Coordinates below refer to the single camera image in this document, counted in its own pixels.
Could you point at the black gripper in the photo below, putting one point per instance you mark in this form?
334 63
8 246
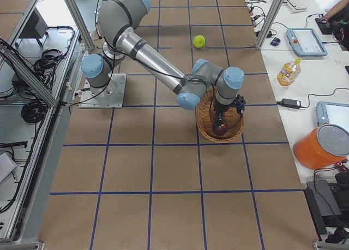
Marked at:
220 109

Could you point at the dark red apple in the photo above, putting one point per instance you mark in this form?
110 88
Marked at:
219 131

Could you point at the green apple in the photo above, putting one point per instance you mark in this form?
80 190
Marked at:
199 41

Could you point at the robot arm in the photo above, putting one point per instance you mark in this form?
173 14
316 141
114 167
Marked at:
117 21

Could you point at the wicker basket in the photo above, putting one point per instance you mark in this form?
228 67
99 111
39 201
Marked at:
204 123

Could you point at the black laptop power brick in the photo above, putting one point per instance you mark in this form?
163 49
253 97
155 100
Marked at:
289 103

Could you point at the orange juice bottle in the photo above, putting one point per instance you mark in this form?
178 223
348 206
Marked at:
289 72

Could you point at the orange cylindrical container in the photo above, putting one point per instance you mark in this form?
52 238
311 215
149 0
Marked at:
323 146

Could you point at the right teach pendant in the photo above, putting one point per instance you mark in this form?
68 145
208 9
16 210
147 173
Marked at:
332 113

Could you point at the teach pendant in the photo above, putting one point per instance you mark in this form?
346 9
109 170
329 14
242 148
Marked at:
332 113
305 42

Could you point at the left teach pendant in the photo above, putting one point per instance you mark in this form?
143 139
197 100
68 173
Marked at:
305 42

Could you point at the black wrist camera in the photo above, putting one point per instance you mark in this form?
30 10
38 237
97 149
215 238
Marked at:
239 103

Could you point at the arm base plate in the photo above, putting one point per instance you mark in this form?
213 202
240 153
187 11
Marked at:
111 96

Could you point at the aluminium frame post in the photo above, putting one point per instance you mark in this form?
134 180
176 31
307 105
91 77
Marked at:
271 15

